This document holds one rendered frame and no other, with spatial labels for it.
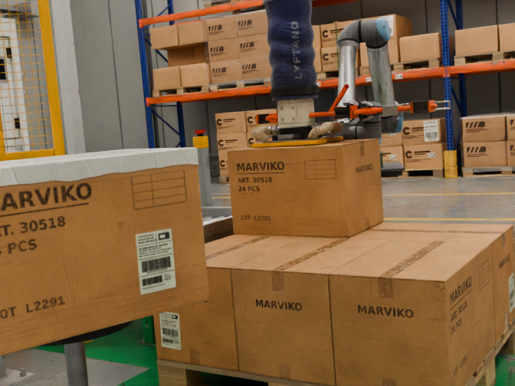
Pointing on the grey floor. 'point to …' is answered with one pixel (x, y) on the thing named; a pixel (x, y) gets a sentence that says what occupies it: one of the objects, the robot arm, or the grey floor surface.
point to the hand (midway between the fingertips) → (351, 112)
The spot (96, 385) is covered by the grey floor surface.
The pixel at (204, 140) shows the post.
